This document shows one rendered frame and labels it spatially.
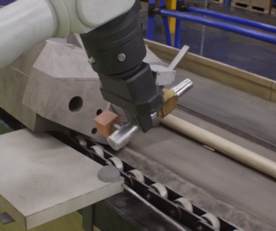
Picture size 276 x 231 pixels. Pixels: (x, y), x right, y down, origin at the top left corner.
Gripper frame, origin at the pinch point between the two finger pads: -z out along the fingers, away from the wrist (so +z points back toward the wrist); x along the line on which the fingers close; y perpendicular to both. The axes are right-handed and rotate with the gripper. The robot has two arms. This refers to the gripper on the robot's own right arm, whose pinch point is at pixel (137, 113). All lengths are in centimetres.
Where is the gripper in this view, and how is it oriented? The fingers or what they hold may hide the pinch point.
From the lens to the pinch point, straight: 75.9
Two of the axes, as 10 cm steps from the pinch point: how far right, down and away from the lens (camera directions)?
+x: -6.4, -3.2, 7.0
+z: -2.7, -7.6, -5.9
